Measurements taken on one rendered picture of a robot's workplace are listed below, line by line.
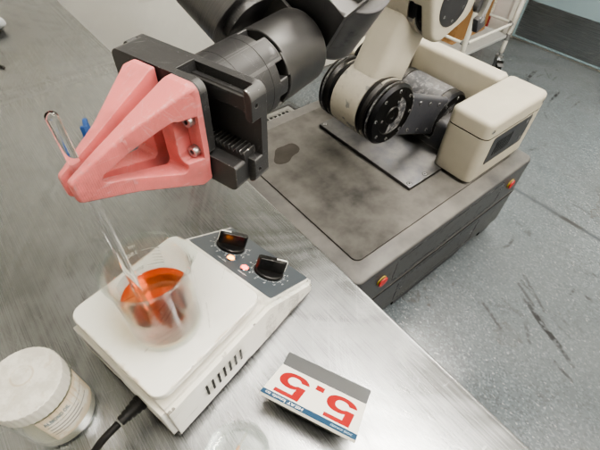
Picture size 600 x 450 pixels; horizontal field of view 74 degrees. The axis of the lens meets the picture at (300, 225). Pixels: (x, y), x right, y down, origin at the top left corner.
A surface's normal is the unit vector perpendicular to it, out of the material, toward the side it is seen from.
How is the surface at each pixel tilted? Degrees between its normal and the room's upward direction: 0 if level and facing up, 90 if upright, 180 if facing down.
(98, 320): 0
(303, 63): 76
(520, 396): 0
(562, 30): 90
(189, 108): 90
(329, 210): 0
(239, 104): 90
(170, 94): 21
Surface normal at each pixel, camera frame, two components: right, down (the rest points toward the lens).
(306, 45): 0.73, 0.06
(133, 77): -0.18, -0.39
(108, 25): 0.63, 0.59
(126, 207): 0.04, -0.66
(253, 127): -0.56, 0.61
